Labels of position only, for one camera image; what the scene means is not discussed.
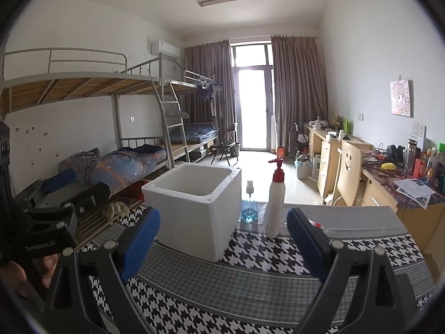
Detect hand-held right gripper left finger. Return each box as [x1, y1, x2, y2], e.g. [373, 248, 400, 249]
[42, 207, 161, 334]

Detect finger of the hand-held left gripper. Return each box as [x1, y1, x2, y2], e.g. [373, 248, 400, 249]
[14, 169, 78, 210]
[24, 180, 112, 232]

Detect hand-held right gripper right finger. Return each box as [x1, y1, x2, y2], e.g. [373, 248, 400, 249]
[286, 207, 419, 334]

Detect white foam box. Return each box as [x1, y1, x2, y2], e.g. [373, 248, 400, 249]
[141, 162, 243, 262]

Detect person's left hand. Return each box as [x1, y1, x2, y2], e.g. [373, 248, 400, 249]
[0, 252, 60, 299]

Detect grey patterned garment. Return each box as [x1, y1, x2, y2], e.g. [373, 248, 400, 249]
[58, 148, 102, 182]

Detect beige crumpled cloth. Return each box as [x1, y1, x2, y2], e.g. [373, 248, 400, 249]
[103, 201, 131, 224]

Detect blue orange quilt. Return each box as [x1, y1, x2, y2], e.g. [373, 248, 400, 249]
[88, 146, 167, 186]

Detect white pump bottle red top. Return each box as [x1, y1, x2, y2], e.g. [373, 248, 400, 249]
[266, 158, 286, 237]

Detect clear spray bottle blue liquid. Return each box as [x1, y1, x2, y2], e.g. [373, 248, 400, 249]
[241, 180, 258, 224]

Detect houndstooth tablecloth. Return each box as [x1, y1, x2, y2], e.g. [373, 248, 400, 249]
[75, 205, 437, 334]

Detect white bucket with items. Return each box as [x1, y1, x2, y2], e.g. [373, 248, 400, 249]
[295, 156, 313, 181]

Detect wooden desk with patterned cover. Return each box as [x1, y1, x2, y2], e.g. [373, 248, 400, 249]
[361, 152, 445, 248]

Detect light wooden desk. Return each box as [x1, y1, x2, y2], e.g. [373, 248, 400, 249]
[305, 124, 373, 196]

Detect wooden chair with smiley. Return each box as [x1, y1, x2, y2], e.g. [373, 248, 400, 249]
[330, 140, 371, 207]

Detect large metal bunk bed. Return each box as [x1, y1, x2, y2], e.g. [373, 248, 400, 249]
[0, 49, 190, 237]

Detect metal bunk ladder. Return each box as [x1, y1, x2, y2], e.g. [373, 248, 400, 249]
[152, 80, 190, 163]

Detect printed paper booklet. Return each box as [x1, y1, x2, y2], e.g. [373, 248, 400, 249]
[394, 178, 437, 210]

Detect blue plaid mattress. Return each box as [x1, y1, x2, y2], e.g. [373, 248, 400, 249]
[183, 122, 220, 143]

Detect black headphones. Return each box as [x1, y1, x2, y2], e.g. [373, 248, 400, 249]
[386, 144, 406, 163]

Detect black folding chair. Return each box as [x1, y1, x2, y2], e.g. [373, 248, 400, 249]
[210, 122, 240, 166]

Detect row of toiletry bottles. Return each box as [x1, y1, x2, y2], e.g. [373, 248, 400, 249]
[405, 136, 445, 193]

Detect dark hanging clothes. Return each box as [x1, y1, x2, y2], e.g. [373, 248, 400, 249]
[195, 83, 223, 118]

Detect small metal bunk bed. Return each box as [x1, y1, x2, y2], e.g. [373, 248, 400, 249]
[170, 70, 223, 163]

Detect glass balcony door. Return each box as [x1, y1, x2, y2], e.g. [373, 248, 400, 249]
[231, 43, 274, 152]

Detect brown curtain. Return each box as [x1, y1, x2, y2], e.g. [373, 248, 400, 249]
[271, 35, 329, 149]
[184, 40, 237, 147]

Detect white air conditioner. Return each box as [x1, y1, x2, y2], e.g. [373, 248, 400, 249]
[151, 41, 181, 58]

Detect pink cartoon wall picture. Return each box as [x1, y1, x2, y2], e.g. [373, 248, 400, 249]
[389, 79, 414, 118]

